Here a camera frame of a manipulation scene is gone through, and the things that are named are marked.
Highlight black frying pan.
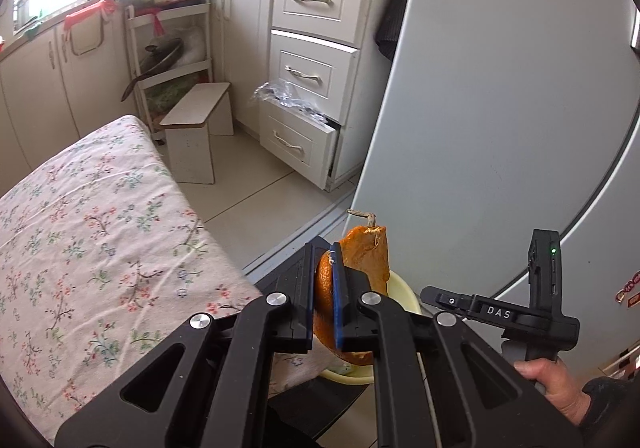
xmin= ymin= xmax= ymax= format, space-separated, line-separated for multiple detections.
xmin=121 ymin=37 xmax=185 ymax=103

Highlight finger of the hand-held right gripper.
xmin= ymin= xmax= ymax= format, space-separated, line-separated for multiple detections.
xmin=419 ymin=285 xmax=476 ymax=317

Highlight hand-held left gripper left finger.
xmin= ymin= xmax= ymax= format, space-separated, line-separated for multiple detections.
xmin=54 ymin=237 xmax=328 ymax=448

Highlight clear crumpled plastic bag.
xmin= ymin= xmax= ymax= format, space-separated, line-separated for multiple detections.
xmin=250 ymin=80 xmax=331 ymax=126

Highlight red door hanging rack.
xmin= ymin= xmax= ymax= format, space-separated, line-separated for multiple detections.
xmin=62 ymin=0 xmax=116 ymax=56

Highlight white plastic sack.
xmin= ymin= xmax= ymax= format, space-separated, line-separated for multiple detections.
xmin=177 ymin=26 xmax=208 ymax=66

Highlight black hanging cloth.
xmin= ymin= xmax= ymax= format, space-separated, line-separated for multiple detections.
xmin=375 ymin=0 xmax=418 ymax=60

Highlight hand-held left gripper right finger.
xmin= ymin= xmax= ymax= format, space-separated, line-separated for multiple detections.
xmin=329 ymin=242 xmax=585 ymax=448

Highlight yellow bowl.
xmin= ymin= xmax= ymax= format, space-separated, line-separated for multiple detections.
xmin=320 ymin=268 xmax=423 ymax=385

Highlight white trolley rack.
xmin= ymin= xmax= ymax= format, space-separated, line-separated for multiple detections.
xmin=125 ymin=0 xmax=216 ymax=144

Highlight person's right forearm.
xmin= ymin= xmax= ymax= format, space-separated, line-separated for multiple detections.
xmin=575 ymin=375 xmax=640 ymax=448

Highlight white base cabinets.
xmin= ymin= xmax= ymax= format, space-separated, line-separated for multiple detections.
xmin=0 ymin=0 xmax=276 ymax=174

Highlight floral tablecloth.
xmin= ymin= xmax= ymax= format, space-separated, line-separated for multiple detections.
xmin=0 ymin=115 xmax=266 ymax=444

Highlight orange peel with stem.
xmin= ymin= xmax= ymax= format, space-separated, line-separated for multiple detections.
xmin=314 ymin=209 xmax=390 ymax=365

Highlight small red fridge sticker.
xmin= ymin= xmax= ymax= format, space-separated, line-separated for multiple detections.
xmin=614 ymin=271 xmax=640 ymax=304

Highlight white wooden stool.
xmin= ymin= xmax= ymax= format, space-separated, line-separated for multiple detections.
xmin=159 ymin=82 xmax=235 ymax=185

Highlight grey refrigerator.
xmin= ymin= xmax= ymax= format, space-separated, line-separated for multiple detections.
xmin=350 ymin=0 xmax=640 ymax=379

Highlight person's right hand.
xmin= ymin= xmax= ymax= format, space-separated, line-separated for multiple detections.
xmin=514 ymin=357 xmax=591 ymax=425

